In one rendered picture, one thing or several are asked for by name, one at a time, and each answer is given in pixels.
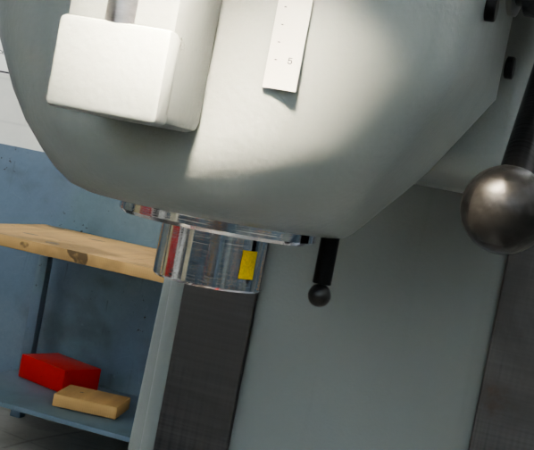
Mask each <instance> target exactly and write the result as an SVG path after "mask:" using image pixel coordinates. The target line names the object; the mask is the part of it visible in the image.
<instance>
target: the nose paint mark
mask: <svg viewBox="0 0 534 450"><path fill-rule="evenodd" d="M256 256H257V252H253V251H246V250H243V255H242V260H241V264H240V269H239V274H238V278H239V279H250V280H252V279H253V275H254V266H255V261H256Z"/></svg>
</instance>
